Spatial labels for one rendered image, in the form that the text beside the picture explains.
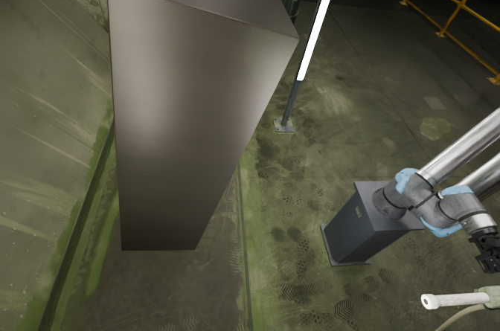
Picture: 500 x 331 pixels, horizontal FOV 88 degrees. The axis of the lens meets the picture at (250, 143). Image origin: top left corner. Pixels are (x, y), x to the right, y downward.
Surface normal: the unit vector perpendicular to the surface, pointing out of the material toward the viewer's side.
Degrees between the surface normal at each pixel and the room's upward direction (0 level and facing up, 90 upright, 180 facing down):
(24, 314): 57
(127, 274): 0
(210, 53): 90
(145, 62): 90
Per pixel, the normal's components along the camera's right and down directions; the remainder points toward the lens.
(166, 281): 0.13, -0.65
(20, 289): 0.90, -0.34
